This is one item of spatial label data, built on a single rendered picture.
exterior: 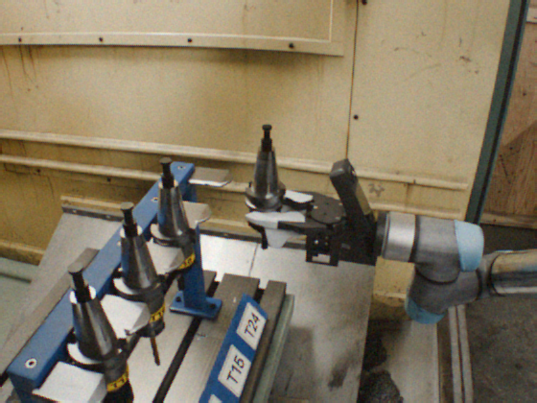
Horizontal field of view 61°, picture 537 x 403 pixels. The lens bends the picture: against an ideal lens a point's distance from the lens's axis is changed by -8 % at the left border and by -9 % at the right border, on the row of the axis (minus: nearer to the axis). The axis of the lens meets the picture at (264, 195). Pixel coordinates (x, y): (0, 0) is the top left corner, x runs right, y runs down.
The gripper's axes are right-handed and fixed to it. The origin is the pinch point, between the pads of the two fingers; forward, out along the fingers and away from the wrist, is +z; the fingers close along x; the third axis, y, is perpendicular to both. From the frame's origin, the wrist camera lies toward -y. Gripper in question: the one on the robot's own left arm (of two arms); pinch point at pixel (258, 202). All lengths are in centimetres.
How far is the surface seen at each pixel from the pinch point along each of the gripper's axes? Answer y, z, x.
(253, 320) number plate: 26.1, 0.3, -0.1
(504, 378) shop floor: 117, -89, 76
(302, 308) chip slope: 40.7, -6.4, 20.6
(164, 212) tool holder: -5.6, 9.2, -14.4
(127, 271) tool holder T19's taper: -4.4, 9.4, -25.5
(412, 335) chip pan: 52, -35, 29
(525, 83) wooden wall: 26, -95, 193
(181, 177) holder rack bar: -2.5, 12.8, 0.1
